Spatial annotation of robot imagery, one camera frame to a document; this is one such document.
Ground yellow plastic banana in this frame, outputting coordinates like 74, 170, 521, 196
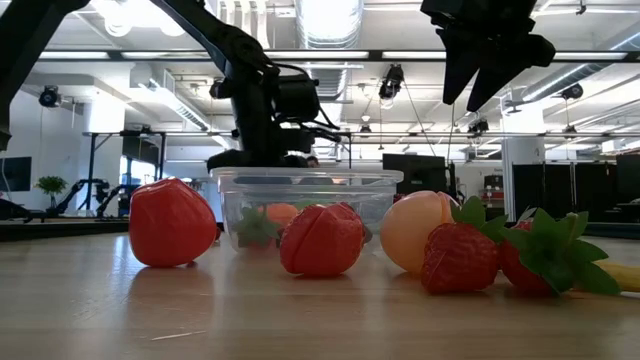
597, 260, 640, 294

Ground black partition screens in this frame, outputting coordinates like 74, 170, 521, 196
512, 162, 640, 224

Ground black overhead crossbar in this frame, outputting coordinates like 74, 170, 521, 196
39, 48, 640, 64

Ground background potted plant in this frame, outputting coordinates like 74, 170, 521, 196
33, 174, 69, 210

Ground orange plastic tangerine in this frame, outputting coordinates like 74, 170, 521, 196
259, 202, 301, 231

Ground clear plastic tupperware container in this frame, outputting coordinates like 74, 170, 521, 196
210, 167, 405, 251

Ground red plastic strawberry green leaves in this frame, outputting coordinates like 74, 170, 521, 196
499, 207, 622, 297
420, 195, 509, 296
233, 207, 281, 250

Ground black background rig frame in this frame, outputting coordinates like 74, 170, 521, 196
82, 130, 169, 219

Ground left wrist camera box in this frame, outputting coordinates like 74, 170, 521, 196
277, 74, 322, 124

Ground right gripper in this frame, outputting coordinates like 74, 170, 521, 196
419, 0, 557, 112

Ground red grooved plastic fruit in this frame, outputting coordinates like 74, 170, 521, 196
278, 201, 366, 279

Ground black wall screen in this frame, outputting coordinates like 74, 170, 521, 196
0, 156, 33, 193

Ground red round plastic fruit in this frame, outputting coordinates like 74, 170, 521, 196
128, 176, 219, 269

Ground silver ventilation duct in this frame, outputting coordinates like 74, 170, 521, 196
294, 0, 365, 101

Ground black computer monitor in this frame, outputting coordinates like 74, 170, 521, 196
382, 153, 447, 197

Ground black aluminium table frame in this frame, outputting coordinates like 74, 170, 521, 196
0, 219, 640, 242

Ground plastic peach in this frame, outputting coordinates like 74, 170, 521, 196
379, 189, 461, 275

